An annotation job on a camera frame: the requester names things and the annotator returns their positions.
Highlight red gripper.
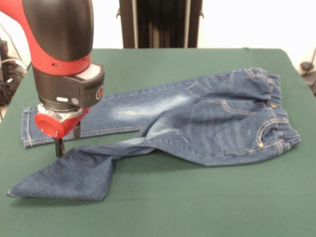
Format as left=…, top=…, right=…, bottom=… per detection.
left=34, top=108, right=90, bottom=158

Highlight blue denim jeans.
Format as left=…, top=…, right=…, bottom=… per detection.
left=6, top=68, right=302, bottom=202

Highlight dark green table cloth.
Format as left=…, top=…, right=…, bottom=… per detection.
left=0, top=47, right=316, bottom=237

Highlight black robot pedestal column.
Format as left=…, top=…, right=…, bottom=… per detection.
left=116, top=0, right=205, bottom=49

